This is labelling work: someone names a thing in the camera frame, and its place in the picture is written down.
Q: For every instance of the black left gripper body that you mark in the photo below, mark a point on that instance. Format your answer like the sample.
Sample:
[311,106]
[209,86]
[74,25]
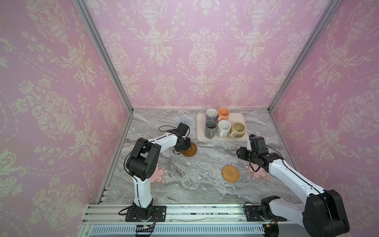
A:
[185,144]

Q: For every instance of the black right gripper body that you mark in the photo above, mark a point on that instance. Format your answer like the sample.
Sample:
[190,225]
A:
[245,154]

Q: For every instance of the brown round wooden coaster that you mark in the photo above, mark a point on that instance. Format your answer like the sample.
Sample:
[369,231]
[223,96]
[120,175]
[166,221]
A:
[191,151]

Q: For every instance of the pink flower coaster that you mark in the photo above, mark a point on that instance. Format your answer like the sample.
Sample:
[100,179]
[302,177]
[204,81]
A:
[158,177]
[257,174]

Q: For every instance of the blue woven round coaster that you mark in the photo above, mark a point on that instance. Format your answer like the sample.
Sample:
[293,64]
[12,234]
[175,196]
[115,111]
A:
[185,121]

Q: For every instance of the woven rattan round coaster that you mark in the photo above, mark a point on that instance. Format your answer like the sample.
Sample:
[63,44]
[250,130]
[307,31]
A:
[230,174]

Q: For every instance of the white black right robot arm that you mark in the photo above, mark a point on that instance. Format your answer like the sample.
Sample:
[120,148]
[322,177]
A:
[322,212]

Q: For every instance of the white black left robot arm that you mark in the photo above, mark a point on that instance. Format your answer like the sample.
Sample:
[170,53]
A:
[141,165]

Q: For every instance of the cream rectangular tray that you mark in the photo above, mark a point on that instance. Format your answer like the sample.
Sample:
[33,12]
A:
[234,117]

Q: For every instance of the grey ceramic mug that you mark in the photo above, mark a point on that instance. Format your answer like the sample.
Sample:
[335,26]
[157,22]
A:
[210,129]

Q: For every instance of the beige glazed round mug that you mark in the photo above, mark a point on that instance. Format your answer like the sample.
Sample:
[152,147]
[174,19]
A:
[237,130]

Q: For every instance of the purple ceramic mug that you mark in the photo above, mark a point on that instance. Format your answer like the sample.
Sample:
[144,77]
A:
[212,114]

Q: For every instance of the white speckled mug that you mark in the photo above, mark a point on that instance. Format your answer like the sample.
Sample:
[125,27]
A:
[223,129]

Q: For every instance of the orange ceramic mug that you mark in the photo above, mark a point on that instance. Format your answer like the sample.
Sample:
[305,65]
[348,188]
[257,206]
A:
[223,114]

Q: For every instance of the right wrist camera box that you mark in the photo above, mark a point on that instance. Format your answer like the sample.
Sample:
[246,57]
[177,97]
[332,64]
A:
[258,145]

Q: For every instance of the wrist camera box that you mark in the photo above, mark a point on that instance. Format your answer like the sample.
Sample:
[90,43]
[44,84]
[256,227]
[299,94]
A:
[258,145]
[182,129]

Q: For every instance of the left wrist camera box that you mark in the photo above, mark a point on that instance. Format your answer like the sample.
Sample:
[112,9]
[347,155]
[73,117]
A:
[182,129]

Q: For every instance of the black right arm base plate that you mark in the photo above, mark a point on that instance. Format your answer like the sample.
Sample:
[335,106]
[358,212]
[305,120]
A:
[252,214]

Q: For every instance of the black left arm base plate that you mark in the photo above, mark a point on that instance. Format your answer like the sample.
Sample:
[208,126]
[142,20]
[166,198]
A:
[158,213]

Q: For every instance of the white perforated cable duct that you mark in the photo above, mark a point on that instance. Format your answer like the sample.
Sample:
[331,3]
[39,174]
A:
[177,230]

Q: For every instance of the aluminium front rail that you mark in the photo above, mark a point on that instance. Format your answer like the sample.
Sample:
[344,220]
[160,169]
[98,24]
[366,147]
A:
[229,213]

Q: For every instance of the right aluminium corner post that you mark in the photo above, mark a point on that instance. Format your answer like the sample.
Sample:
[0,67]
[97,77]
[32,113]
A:
[316,33]

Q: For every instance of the aluminium corner post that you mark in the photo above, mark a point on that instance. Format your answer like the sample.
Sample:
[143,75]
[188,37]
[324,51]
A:
[96,37]
[316,33]

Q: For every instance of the left aluminium corner post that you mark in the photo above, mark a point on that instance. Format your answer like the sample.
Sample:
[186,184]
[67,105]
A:
[96,37]

